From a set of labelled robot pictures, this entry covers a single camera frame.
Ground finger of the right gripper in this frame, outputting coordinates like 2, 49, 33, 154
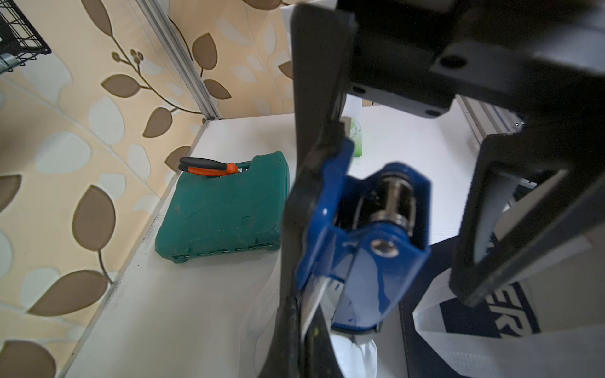
280, 4, 358, 301
449, 132, 604, 306

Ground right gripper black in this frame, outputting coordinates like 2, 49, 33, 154
336, 1, 604, 139

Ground orange black pliers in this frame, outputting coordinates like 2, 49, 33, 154
178, 157, 243, 177

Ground green white tissue pack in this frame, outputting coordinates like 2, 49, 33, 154
341, 117, 362, 158

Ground blue stapler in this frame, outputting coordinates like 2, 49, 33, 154
295, 138, 432, 335

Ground back wall wire basket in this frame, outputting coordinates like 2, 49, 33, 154
1, 0, 51, 74

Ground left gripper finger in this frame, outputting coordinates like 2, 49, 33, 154
259, 295, 343, 378

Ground white receipt paper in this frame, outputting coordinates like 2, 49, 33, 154
238, 254, 379, 378

